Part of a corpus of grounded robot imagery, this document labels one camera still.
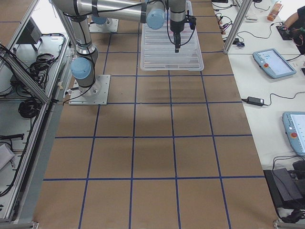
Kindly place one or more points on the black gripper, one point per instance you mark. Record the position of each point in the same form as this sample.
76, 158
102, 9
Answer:
176, 29

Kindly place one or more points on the clear plastic box lid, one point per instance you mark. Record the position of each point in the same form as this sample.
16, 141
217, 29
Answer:
158, 52

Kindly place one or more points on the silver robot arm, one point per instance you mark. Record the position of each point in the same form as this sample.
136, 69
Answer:
127, 39

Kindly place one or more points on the teach pendant tablet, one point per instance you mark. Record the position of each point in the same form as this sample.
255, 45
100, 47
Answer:
294, 123
273, 63

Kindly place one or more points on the black power adapter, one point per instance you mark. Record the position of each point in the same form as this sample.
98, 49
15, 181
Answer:
254, 101

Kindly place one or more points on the orange bottle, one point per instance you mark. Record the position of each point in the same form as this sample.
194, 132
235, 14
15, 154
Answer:
276, 8

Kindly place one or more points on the black laptop stand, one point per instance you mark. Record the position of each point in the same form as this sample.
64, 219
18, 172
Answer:
287, 188

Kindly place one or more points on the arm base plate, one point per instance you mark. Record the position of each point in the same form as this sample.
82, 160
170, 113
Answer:
97, 95
109, 26

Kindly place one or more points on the aluminium frame post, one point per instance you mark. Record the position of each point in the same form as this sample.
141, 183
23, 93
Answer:
236, 25

